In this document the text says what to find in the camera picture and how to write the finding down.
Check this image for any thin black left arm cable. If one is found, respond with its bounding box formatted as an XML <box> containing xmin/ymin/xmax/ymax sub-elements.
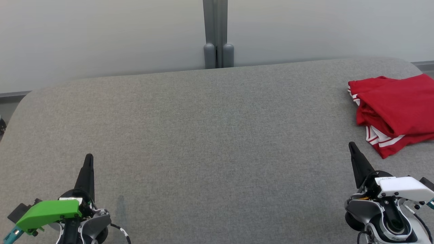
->
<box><xmin>109</xmin><ymin>222</ymin><xmax>132</xmax><ymax>244</ymax></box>

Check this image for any red white basketball jersey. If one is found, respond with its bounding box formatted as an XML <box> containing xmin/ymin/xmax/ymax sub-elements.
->
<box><xmin>355</xmin><ymin>74</ymin><xmax>434</xmax><ymax>159</ymax></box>

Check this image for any grey vertical partition frame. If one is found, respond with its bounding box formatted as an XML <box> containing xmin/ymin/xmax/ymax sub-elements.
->
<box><xmin>203</xmin><ymin>0</ymin><xmax>228</xmax><ymax>69</ymax></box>

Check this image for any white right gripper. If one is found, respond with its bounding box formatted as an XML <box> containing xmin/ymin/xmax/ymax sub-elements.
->
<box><xmin>349</xmin><ymin>142</ymin><xmax>434</xmax><ymax>204</ymax></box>

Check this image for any left camera cable teal plug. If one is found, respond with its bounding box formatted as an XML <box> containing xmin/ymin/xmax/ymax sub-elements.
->
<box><xmin>3</xmin><ymin>225</ymin><xmax>25</xmax><ymax>244</ymax></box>

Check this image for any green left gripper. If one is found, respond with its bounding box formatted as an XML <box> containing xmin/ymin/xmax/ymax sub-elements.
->
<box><xmin>16</xmin><ymin>154</ymin><xmax>96</xmax><ymax>237</ymax></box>

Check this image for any grey rounded post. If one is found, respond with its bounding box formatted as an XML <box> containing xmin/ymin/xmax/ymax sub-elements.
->
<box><xmin>203</xmin><ymin>43</ymin><xmax>216</xmax><ymax>69</ymax></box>
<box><xmin>222</xmin><ymin>43</ymin><xmax>234</xmax><ymax>68</ymax></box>

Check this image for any grey wall baseboard strip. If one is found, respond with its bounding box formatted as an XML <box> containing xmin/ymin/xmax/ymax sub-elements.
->
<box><xmin>411</xmin><ymin>61</ymin><xmax>434</xmax><ymax>72</ymax></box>
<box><xmin>0</xmin><ymin>90</ymin><xmax>33</xmax><ymax>99</ymax></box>

